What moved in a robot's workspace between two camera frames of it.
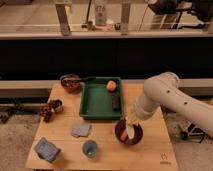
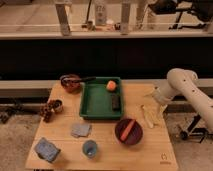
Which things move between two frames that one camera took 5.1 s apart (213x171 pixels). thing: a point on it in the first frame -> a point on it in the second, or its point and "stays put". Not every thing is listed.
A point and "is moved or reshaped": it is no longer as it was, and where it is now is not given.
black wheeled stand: x=192 y=133 stays put
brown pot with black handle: x=71 y=83 stays put
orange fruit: x=111 y=85 stays put
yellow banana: x=131 y=131 is moved or reshaped
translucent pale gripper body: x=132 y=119 -> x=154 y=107
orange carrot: x=124 y=135 stays put
